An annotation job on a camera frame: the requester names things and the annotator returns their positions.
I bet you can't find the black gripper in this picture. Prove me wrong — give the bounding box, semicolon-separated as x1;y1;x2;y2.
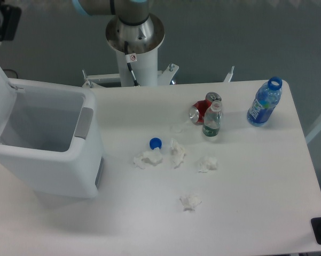
0;4;22;43

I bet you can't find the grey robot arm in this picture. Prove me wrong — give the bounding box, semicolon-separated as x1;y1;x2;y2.
0;1;165;54

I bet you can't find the white plastic trash can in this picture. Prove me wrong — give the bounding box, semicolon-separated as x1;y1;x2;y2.
0;79;104;198

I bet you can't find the blue bottle cap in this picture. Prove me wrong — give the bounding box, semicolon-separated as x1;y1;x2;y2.
149;137;162;150

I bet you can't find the crumpled tissue by blue cap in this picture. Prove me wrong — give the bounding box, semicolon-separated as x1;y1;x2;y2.
133;147;163;169

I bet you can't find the crushed red soda can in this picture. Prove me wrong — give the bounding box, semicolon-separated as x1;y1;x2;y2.
189;92;222;125

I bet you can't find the crumpled tissue centre upright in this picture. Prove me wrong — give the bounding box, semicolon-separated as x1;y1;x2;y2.
170;139;186;169

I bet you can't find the clear green label bottle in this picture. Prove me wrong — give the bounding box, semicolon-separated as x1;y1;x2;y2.
202;100;223;137

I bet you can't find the crumpled tissue right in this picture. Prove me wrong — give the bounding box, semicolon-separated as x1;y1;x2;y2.
198;156;218;173

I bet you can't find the crumpled tissue front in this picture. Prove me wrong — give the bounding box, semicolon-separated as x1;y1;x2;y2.
179;194;202;211

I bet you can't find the blue drink bottle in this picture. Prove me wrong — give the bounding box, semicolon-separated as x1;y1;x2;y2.
247;76;283;127

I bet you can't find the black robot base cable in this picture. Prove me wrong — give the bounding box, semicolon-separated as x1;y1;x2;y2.
123;41;141;87

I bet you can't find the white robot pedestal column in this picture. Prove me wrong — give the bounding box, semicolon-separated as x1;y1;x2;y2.
115;49;158;87

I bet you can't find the white pedestal base frame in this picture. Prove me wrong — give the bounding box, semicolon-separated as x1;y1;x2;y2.
81;63;236;88

